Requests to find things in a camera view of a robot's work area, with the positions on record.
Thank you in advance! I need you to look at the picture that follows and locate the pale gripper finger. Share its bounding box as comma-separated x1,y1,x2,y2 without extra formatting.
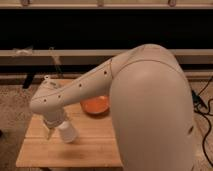
46,128,54,140

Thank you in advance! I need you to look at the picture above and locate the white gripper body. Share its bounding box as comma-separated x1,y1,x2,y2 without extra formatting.
43,109,66,129

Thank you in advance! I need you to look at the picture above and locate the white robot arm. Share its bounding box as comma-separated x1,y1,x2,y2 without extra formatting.
30,44,195,171

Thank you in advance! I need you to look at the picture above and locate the orange bowl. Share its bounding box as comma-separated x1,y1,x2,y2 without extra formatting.
80,96,109,115

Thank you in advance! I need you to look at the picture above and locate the wooden table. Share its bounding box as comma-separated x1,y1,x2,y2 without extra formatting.
16,104,122,171

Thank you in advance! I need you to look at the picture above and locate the grey horizontal rail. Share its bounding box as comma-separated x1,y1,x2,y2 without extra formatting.
0,49,213,64

